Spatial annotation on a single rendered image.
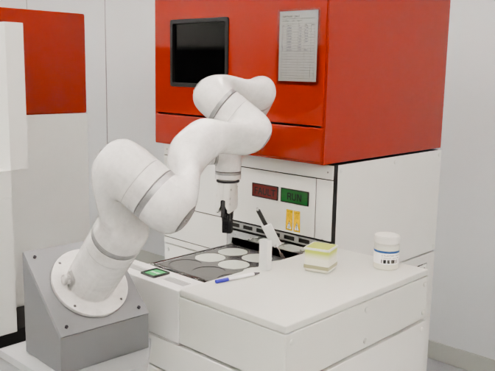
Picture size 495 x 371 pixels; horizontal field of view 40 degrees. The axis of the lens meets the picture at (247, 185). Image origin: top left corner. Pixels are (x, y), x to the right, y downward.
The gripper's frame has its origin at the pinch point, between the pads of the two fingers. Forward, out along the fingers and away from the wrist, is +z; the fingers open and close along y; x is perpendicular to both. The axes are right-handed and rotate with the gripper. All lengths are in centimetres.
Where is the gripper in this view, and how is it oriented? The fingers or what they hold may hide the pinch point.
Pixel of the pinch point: (227, 227)
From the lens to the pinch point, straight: 220.4
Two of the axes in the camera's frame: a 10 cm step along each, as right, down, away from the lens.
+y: -2.8, 1.7, -9.5
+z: -0.2, 9.8, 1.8
